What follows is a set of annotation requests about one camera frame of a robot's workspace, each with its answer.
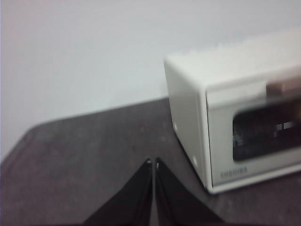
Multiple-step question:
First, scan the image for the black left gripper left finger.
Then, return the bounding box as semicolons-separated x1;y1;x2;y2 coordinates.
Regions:
82;158;154;226

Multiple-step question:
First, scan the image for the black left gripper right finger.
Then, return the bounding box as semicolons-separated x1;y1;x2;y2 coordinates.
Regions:
153;157;228;226

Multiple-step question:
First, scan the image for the oven door with beige handle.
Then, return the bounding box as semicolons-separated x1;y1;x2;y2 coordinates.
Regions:
206;75;301;189

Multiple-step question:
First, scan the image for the white Toshiba toaster oven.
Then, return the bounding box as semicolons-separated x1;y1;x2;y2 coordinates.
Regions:
163;29;301;195

